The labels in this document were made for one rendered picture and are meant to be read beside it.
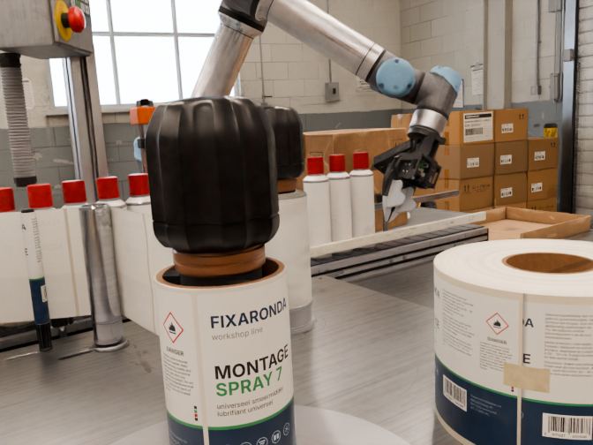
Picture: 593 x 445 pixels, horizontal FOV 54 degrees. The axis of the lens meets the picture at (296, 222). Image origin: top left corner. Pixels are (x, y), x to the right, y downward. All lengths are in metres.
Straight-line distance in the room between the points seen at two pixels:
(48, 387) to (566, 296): 0.54
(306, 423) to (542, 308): 0.23
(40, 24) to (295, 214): 0.47
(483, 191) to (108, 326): 4.13
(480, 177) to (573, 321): 4.25
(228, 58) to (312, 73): 5.78
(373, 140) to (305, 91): 5.58
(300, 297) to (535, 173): 4.46
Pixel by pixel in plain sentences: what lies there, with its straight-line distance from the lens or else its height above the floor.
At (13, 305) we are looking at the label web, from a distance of 0.85.
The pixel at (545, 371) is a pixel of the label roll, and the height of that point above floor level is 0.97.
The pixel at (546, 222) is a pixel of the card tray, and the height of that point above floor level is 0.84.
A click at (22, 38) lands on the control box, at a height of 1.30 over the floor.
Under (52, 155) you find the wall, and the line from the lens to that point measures 6.34.
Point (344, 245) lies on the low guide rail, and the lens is 1.18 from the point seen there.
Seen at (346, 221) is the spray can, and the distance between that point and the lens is 1.20.
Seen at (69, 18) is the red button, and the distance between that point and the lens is 0.98.
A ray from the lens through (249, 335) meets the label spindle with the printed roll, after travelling 0.36.
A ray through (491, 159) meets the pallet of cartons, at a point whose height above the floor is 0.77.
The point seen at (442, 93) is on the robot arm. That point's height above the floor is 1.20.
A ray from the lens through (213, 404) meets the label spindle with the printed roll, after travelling 0.38.
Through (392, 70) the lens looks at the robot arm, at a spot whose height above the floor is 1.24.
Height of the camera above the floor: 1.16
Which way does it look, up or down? 10 degrees down
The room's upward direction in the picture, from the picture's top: 3 degrees counter-clockwise
